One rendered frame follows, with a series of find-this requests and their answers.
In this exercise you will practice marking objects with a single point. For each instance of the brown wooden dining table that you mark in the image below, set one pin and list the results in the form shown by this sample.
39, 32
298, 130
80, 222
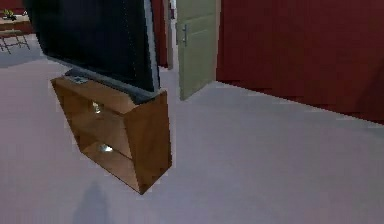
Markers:
13, 22

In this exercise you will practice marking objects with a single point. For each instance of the black television set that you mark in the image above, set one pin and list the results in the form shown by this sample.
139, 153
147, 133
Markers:
96, 40

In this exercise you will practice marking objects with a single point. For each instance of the green house plant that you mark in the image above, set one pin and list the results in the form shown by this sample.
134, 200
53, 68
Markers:
8, 14

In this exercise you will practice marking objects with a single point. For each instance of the brown wooden television stand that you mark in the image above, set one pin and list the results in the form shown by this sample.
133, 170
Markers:
146, 140

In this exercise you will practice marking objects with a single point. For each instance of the olive green room door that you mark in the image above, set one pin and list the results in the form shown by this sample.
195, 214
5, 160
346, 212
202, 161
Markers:
197, 46

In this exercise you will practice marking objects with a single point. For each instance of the grey remote control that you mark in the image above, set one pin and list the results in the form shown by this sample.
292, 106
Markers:
78, 79

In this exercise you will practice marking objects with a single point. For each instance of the brown wooden chair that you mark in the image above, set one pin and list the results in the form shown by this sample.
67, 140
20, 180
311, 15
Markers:
12, 39

